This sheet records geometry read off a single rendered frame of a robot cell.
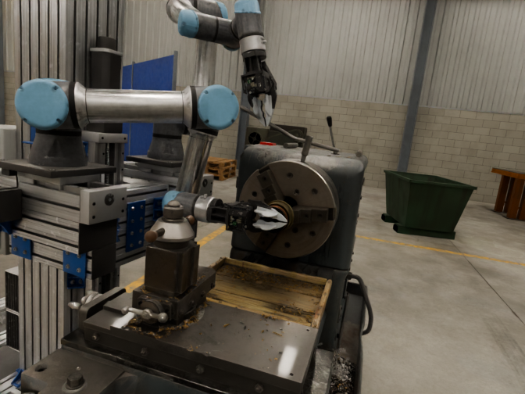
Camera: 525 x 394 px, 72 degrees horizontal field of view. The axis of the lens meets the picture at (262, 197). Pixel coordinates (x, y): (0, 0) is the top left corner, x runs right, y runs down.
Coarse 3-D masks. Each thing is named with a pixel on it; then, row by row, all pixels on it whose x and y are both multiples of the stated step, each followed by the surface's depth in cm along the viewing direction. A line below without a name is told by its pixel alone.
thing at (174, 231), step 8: (160, 224) 62; (168, 224) 62; (176, 224) 62; (184, 224) 64; (168, 232) 62; (176, 232) 62; (184, 232) 63; (192, 232) 65; (160, 240) 61; (168, 240) 61; (176, 240) 62; (184, 240) 62
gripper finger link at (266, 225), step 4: (260, 220) 101; (264, 220) 100; (268, 220) 102; (272, 220) 100; (252, 224) 100; (256, 224) 100; (260, 224) 100; (264, 224) 100; (268, 224) 100; (272, 224) 100; (276, 224) 99; (280, 224) 99; (284, 224) 99; (264, 228) 97; (268, 228) 97; (272, 228) 98; (276, 228) 100
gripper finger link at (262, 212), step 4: (260, 208) 100; (264, 208) 100; (272, 208) 100; (256, 212) 99; (260, 212) 98; (264, 212) 99; (268, 212) 99; (272, 212) 99; (276, 212) 99; (260, 216) 101; (264, 216) 96; (268, 216) 96; (272, 216) 97; (276, 216) 98; (280, 216) 99; (280, 220) 99; (284, 220) 99
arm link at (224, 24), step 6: (222, 18) 112; (222, 24) 111; (228, 24) 112; (222, 30) 111; (228, 30) 112; (222, 36) 112; (228, 36) 113; (234, 36) 112; (216, 42) 115; (222, 42) 115; (228, 42) 115; (234, 42) 115; (228, 48) 120; (234, 48) 119
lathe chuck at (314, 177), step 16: (288, 160) 113; (288, 176) 113; (304, 176) 112; (320, 176) 110; (256, 192) 117; (288, 192) 114; (304, 192) 112; (320, 192) 111; (336, 208) 113; (304, 224) 114; (320, 224) 112; (256, 240) 119; (288, 240) 116; (304, 240) 114; (320, 240) 113; (288, 256) 117
